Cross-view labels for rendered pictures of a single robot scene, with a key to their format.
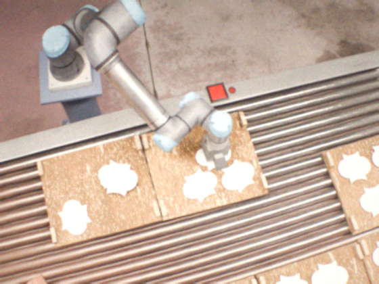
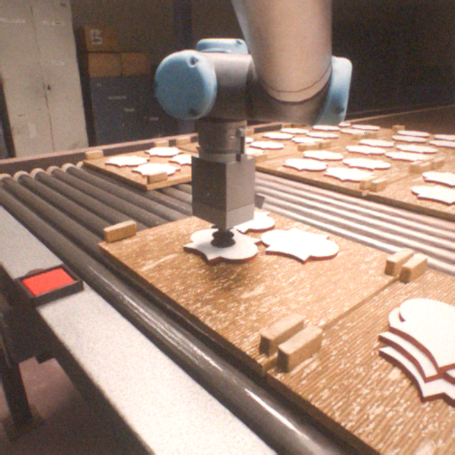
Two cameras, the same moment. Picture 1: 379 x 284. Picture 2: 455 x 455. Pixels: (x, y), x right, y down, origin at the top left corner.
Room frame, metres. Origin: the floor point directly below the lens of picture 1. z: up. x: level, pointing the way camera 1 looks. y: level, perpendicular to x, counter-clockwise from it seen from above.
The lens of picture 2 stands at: (0.87, 0.47, 1.23)
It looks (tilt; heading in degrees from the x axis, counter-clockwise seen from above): 22 degrees down; 249
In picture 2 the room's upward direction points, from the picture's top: straight up
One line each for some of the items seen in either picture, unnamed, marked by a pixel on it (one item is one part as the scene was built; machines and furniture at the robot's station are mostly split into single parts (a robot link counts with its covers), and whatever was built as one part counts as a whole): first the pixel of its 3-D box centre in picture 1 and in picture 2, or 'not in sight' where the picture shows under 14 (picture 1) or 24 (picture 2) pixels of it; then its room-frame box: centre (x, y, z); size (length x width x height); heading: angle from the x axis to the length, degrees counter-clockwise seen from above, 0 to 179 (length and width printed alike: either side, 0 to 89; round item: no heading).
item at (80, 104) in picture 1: (84, 113); not in sight; (1.01, 0.54, 0.44); 0.38 x 0.38 x 0.87; 15
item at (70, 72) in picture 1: (64, 60); not in sight; (1.01, 0.54, 0.96); 0.15 x 0.15 x 0.10
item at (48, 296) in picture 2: (217, 92); (49, 283); (0.94, -0.11, 0.92); 0.08 x 0.08 x 0.02; 21
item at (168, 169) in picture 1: (204, 163); (248, 257); (0.62, -0.07, 0.93); 0.41 x 0.35 x 0.02; 110
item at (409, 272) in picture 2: (156, 209); (413, 267); (0.43, 0.09, 0.95); 0.06 x 0.02 x 0.03; 21
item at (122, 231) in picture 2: (242, 119); (120, 231); (0.82, -0.21, 0.95); 0.06 x 0.02 x 0.03; 20
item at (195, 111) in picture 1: (193, 111); (209, 85); (0.71, -0.02, 1.20); 0.11 x 0.11 x 0.08; 51
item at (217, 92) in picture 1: (216, 92); (49, 284); (0.94, -0.11, 0.92); 0.06 x 0.06 x 0.01; 21
